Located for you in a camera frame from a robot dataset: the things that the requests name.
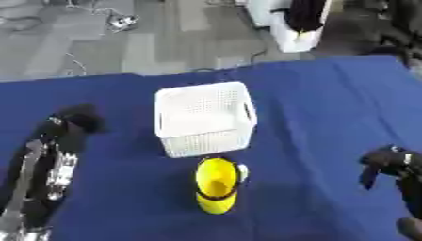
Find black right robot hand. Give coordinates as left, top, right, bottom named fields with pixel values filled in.
left=357, top=144, right=422, bottom=191

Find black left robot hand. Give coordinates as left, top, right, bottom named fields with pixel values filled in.
left=31, top=103, right=107, bottom=154

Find white perforated plastic basket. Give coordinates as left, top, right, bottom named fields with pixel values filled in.
left=153, top=81, right=259, bottom=159

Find black chair base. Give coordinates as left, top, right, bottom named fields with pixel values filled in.
left=364, top=0, right=422, bottom=65

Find yellow toy with black band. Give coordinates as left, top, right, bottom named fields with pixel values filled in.
left=194, top=157, right=251, bottom=216

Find small device with cables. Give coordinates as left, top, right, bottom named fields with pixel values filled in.
left=104, top=12, right=142, bottom=34

